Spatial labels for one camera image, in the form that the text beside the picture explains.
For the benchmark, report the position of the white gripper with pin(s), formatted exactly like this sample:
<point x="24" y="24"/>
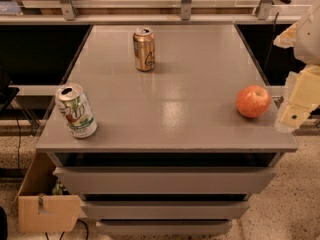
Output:
<point x="308" y="40"/>

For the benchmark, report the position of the grey middle drawer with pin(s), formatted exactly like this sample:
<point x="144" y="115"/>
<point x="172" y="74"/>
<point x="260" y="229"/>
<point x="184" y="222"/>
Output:
<point x="164" y="210"/>

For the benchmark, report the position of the cardboard box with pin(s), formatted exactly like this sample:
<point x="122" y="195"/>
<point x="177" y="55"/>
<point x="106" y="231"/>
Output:
<point x="39" y="211"/>

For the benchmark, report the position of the red orange apple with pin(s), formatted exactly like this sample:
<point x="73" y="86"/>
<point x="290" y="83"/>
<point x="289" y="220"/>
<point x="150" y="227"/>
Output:
<point x="253" y="101"/>

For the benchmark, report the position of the orange gold soda can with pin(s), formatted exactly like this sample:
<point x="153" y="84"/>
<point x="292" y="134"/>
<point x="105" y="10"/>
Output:
<point x="144" y="49"/>

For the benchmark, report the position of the grey drawer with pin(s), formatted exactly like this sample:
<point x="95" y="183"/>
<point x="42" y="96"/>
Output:
<point x="164" y="180"/>
<point x="164" y="210"/>
<point x="163" y="227"/>

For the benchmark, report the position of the grey bottom drawer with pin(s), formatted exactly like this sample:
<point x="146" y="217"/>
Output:
<point x="163" y="227"/>

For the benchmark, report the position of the metal rail frame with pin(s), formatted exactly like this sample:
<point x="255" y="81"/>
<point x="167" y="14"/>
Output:
<point x="148" y="11"/>

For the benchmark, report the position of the grey top drawer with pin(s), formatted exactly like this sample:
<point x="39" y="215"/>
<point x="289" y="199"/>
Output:
<point x="164" y="180"/>

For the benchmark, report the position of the white green soda can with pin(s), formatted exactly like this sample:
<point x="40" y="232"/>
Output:
<point x="74" y="106"/>

